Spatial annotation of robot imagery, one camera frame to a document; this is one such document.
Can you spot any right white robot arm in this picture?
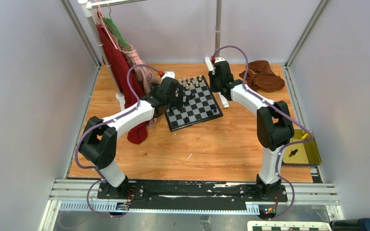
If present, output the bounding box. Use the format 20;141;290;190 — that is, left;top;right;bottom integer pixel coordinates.
204;56;294;202

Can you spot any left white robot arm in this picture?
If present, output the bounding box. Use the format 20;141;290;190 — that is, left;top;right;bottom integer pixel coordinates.
77;71;180;199

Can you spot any pink hanging garment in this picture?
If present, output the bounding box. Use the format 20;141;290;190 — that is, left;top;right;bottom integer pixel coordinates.
95;11;159;94

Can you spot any black white chessboard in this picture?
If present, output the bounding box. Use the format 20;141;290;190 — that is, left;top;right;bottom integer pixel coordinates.
165;75;223;132

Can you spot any brown cloth pile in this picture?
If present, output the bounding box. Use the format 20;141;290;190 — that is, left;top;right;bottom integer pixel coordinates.
246;60;285;92

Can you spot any red hanging garment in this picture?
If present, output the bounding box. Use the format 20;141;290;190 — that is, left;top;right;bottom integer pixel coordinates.
96;25;148;144

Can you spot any green clothes hanger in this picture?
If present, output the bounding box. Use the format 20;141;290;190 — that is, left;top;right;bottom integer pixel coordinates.
104;18;132;51

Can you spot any black piece in tray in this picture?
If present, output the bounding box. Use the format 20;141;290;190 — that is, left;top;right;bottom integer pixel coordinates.
289;149;298;157

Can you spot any yellow transparent tray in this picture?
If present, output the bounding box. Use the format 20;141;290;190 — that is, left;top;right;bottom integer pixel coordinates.
282;129;322;168

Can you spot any white clothes rack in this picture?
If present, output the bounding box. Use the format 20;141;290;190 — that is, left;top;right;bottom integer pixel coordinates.
78;0;231;111

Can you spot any dark blue object corner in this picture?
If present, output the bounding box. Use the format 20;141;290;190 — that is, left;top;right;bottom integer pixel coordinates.
330;218;370;231

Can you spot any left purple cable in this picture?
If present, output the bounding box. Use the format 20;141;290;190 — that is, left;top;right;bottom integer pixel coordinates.
74;64;165;219

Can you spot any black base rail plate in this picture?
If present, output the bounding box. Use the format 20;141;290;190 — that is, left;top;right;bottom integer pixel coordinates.
97;180;288;211

